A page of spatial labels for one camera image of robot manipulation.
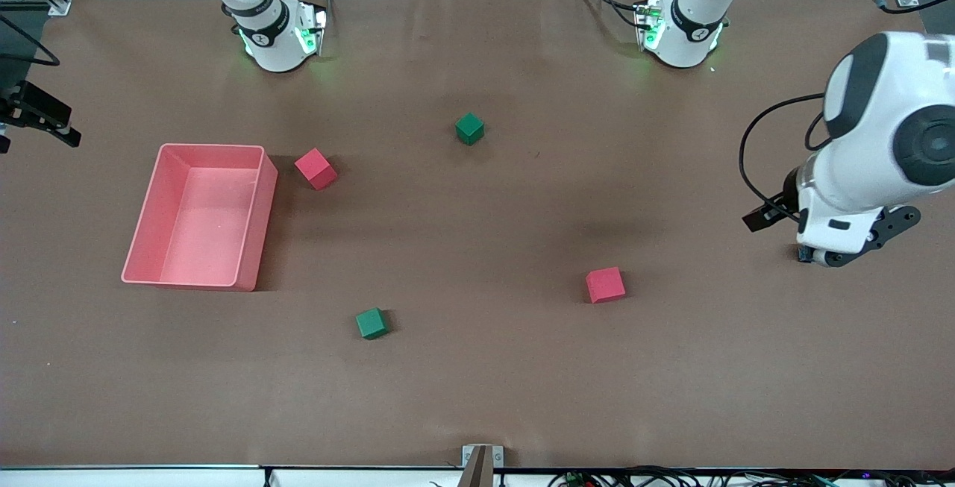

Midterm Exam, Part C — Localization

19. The red cube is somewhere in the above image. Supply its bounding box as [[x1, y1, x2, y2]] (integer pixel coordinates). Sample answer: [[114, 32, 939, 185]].
[[294, 147, 339, 192], [585, 266, 627, 304]]

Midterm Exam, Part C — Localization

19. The pink plastic bin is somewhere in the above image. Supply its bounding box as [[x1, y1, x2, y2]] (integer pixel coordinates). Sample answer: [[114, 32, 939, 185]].
[[121, 142, 279, 292]]

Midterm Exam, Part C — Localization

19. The green cube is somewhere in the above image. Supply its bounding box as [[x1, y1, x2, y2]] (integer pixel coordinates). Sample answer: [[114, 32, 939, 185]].
[[455, 113, 486, 147], [355, 307, 389, 341]]

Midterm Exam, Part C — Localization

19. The brown table cover sheet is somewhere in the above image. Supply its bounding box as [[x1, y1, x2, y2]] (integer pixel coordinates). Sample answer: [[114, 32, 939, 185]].
[[0, 0, 955, 471]]

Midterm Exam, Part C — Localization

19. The right arm black wrist cable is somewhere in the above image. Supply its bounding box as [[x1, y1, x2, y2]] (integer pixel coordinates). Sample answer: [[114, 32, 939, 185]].
[[0, 16, 61, 68]]

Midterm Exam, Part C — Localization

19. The arm black wrist cable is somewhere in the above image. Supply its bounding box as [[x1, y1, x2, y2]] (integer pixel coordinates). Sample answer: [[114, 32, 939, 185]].
[[0, 16, 61, 68], [739, 93, 830, 210]]

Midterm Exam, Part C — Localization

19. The left arm black wrist cable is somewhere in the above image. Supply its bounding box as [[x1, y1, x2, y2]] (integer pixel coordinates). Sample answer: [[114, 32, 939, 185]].
[[739, 93, 830, 210]]

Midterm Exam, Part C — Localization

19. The left arm black base cable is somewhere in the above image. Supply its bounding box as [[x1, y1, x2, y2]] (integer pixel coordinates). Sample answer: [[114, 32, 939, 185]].
[[573, 0, 644, 30]]

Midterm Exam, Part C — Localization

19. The tangled black cable bundle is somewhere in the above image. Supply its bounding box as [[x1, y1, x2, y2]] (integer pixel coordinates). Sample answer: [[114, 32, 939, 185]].
[[548, 466, 955, 487]]

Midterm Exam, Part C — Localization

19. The white table edge rail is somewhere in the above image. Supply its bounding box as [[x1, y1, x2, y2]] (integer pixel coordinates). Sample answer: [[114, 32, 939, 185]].
[[0, 464, 955, 487]]

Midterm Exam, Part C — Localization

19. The metal camera pole bracket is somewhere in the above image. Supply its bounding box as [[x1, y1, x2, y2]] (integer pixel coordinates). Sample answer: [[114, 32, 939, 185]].
[[459, 444, 505, 487]]

